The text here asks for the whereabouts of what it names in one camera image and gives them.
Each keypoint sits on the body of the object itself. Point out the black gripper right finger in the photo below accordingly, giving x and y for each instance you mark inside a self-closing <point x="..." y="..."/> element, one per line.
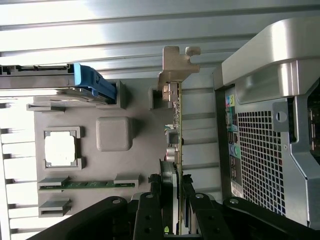
<point x="205" y="215"/>

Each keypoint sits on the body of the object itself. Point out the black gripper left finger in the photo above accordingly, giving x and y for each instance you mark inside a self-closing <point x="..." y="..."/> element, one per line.
<point x="147" y="215"/>

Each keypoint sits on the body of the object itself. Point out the grey plastic parts rack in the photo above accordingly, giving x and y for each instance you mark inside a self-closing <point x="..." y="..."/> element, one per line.
<point x="145" y="155"/>

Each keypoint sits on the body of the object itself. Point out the green RAM stick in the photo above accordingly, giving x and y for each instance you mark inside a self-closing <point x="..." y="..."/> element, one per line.
<point x="87" y="185"/>

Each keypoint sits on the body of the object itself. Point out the open black PC case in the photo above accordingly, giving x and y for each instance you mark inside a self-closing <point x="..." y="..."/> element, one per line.
<point x="262" y="150"/>

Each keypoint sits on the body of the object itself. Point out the silver CPU chip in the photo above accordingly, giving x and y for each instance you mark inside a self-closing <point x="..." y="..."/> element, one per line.
<point x="60" y="150"/>

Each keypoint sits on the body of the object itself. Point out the hard disk in blue carrier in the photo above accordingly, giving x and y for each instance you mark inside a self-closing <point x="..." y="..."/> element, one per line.
<point x="37" y="80"/>

